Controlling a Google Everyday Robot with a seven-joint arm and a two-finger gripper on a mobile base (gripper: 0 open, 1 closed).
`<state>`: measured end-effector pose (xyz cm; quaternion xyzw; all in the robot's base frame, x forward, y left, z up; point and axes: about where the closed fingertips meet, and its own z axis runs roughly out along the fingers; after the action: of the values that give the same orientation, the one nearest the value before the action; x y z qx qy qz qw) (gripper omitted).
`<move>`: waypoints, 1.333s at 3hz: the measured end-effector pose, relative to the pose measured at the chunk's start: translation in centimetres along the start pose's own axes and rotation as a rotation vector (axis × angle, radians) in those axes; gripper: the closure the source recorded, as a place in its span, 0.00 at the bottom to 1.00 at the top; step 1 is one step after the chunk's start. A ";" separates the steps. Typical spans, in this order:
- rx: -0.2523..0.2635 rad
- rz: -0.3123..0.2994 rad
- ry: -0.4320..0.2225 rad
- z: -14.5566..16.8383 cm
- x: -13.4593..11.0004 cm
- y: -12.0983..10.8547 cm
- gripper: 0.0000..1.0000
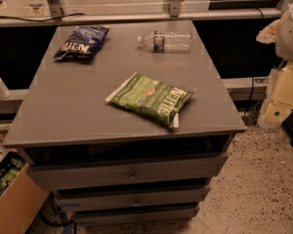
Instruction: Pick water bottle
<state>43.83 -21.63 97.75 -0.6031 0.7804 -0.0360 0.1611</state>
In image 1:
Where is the clear plastic water bottle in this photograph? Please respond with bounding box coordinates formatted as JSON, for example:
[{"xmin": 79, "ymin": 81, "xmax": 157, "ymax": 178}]
[{"xmin": 138, "ymin": 30, "xmax": 192, "ymax": 53}]

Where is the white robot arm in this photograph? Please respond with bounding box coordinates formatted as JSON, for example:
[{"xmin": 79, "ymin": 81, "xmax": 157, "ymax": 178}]
[{"xmin": 256, "ymin": 2, "xmax": 293, "ymax": 129}]

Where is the green Kettle chips bag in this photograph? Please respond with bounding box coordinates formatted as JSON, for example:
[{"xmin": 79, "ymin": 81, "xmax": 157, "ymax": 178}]
[{"xmin": 105, "ymin": 72, "xmax": 194, "ymax": 128}]

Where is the grey drawer cabinet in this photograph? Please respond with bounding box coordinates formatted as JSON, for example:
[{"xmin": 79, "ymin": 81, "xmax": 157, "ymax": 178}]
[{"xmin": 5, "ymin": 23, "xmax": 245, "ymax": 226}]

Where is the dark blue Kettle chips bag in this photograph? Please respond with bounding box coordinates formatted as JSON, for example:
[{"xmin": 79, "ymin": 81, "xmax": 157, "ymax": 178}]
[{"xmin": 54, "ymin": 26, "xmax": 109, "ymax": 61}]

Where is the cardboard box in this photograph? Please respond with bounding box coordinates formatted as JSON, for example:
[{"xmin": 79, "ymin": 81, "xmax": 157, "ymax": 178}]
[{"xmin": 0, "ymin": 132, "xmax": 51, "ymax": 234}]

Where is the black cable on rail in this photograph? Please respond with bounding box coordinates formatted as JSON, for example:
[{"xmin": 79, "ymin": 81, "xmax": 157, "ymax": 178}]
[{"xmin": 0, "ymin": 12, "xmax": 86, "ymax": 23}]

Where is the black floor cable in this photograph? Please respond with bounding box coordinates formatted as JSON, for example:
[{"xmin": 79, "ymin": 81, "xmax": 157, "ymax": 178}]
[{"xmin": 38, "ymin": 193, "xmax": 76, "ymax": 234}]

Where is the metal frame rail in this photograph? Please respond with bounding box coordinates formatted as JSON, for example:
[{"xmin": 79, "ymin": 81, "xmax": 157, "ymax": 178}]
[{"xmin": 0, "ymin": 0, "xmax": 293, "ymax": 27}]

